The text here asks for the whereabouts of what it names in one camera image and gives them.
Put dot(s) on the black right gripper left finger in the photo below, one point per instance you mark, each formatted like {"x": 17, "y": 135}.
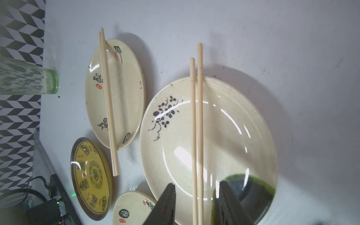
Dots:
{"x": 164, "y": 210}

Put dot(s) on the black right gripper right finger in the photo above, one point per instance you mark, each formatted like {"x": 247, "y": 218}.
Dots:
{"x": 231, "y": 211}

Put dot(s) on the chopsticks green band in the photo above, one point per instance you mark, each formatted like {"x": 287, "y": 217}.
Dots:
{"x": 109, "y": 104}

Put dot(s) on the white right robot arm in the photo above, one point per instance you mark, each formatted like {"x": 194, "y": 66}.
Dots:
{"x": 46, "y": 213}

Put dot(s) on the cream plate with red stamps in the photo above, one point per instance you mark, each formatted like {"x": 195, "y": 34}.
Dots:
{"x": 132, "y": 208}

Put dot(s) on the cream plate with green patch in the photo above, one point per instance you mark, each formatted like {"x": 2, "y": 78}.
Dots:
{"x": 237, "y": 148}

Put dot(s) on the yellow patterned plate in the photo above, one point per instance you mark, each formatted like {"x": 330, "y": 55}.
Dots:
{"x": 92, "y": 178}

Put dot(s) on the cream plate left rear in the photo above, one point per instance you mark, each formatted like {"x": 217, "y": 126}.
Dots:
{"x": 127, "y": 91}

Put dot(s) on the green drinking glass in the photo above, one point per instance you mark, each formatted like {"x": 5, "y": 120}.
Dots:
{"x": 22, "y": 78}

